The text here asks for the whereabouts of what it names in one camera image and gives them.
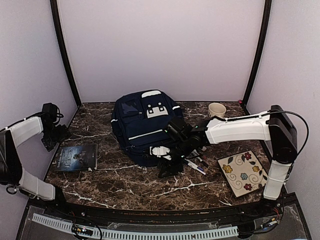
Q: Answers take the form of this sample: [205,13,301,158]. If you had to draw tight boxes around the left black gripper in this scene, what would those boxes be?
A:
[41,124,71,152]

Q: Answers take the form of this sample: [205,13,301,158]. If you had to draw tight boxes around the dark Wuthering Heights book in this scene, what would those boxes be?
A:
[54,144,98,172]

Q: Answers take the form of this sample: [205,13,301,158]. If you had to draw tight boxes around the navy blue student backpack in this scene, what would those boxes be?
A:
[110,89,184,167]

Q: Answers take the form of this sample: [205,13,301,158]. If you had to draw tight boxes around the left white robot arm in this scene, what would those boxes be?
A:
[0,102,71,218]

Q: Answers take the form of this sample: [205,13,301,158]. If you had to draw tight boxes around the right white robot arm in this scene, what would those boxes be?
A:
[149,105,299,217]

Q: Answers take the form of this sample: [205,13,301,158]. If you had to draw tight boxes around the purple-capped white marker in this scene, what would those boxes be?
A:
[185,159,203,170]

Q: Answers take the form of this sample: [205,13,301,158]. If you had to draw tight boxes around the blue-capped white marker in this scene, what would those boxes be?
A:
[188,163,206,175]

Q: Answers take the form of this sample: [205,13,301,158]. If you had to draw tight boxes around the black-capped white marker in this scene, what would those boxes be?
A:
[198,157,209,168]

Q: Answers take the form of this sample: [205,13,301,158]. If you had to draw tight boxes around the square floral ceramic plate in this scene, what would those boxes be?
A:
[217,150,268,198]

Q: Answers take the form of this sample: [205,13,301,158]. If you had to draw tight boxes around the cream floral ceramic mug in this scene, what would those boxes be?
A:
[208,102,227,118]

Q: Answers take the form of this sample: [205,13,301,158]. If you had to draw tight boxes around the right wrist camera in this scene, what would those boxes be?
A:
[149,146,172,161]

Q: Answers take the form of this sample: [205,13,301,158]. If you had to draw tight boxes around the grey slotted cable duct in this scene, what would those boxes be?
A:
[31,213,239,240]

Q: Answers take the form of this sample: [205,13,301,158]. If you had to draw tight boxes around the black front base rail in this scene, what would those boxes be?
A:
[16,193,311,240]

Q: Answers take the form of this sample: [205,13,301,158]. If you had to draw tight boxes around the left black frame post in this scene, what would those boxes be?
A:
[50,0,82,108]

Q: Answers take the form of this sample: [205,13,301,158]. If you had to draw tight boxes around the black frame post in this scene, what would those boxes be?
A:
[241,0,273,109]
[50,0,82,108]

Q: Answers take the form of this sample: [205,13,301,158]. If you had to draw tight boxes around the right black frame post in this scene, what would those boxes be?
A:
[241,0,273,109]

